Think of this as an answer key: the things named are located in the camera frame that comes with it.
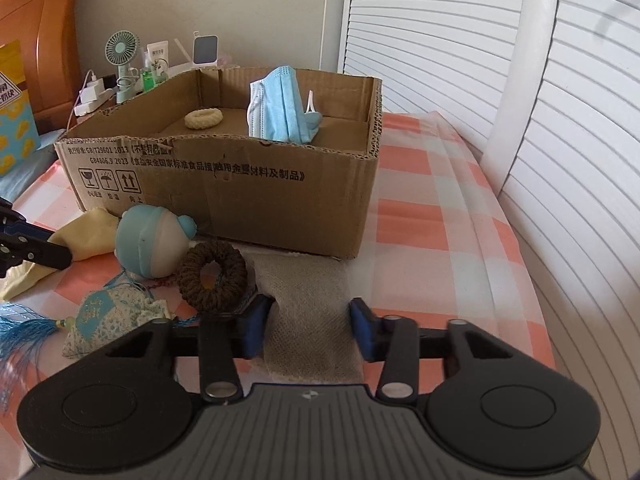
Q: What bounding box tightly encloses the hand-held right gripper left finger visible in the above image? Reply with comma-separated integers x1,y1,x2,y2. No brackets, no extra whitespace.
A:
102,294,277,404

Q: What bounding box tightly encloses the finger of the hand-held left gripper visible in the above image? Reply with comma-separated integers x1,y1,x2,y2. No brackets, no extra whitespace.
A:
0,197,27,230
0,225,74,278

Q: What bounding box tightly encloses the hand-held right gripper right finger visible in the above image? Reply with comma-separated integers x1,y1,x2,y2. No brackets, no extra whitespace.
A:
348,298,518,404

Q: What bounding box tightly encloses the yellow cloth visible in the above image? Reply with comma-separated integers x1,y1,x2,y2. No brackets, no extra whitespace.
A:
0,207,124,302

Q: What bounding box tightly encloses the small grey sachet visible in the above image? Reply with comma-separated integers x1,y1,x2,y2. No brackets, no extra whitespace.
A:
250,252,367,382

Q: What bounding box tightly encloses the cardboard box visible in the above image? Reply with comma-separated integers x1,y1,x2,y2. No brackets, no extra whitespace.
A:
54,66,385,261

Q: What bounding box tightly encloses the cream scrunchie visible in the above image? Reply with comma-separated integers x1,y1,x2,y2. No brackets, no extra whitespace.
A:
184,108,224,131

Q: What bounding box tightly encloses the blue face mask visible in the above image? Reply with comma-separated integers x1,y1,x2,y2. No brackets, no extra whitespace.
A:
246,65,324,145

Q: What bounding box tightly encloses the grey-blue bedsheet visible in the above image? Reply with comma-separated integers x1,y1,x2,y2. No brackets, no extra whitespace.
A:
0,130,67,207

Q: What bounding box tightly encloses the brown scrunchie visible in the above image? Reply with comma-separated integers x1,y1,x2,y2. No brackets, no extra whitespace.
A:
177,240,250,310

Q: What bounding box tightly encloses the yellow and blue box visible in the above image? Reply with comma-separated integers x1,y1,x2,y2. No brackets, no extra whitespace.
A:
0,40,44,177

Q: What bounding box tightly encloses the floral sachet with blue tassel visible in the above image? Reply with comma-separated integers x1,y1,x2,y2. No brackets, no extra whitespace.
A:
0,265,251,376

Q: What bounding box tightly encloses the blue plush toy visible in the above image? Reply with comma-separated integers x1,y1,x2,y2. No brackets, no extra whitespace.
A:
115,205,199,279

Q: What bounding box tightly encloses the pink checkered tablecloth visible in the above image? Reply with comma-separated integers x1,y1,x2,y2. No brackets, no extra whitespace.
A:
0,110,557,397

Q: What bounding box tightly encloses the white power strip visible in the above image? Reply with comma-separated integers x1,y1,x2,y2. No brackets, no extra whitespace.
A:
74,94,119,117

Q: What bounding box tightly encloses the white charger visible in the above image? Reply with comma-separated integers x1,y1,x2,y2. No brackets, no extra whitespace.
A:
82,72,104,106

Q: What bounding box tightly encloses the wooden headboard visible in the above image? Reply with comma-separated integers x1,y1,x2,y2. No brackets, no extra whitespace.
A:
0,0,91,137

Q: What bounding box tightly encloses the green spray bottle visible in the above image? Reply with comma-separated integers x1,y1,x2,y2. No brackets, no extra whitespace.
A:
140,52,157,92

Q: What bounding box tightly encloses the green desk fan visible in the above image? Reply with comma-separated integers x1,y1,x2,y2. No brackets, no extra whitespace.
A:
104,30,140,99

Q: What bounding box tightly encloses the white tube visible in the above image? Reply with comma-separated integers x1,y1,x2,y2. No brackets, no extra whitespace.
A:
150,40,172,81

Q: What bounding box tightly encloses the white phone stand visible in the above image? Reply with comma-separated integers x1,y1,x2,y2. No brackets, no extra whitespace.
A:
192,32,220,69

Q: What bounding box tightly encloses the wide white louvered door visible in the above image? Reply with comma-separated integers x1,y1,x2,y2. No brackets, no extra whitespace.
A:
500,0,640,480

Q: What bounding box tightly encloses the narrow white louvered door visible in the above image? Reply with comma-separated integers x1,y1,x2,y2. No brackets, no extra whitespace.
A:
337,0,540,149

